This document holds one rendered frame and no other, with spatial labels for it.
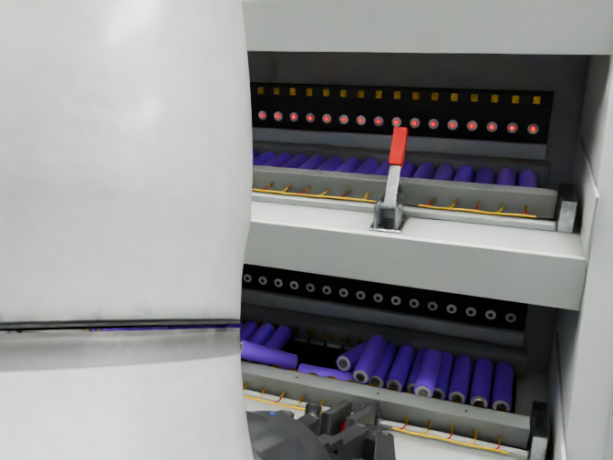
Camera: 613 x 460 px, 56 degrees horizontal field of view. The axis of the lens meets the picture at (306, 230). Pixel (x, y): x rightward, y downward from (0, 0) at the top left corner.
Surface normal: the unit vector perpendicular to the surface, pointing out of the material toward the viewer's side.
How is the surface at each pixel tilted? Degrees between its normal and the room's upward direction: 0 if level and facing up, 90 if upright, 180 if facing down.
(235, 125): 79
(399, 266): 110
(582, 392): 90
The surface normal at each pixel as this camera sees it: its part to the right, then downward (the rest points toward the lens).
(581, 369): -0.33, 0.02
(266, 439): 0.55, -0.83
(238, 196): 0.98, -0.01
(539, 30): -0.34, 0.36
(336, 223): -0.02, -0.92
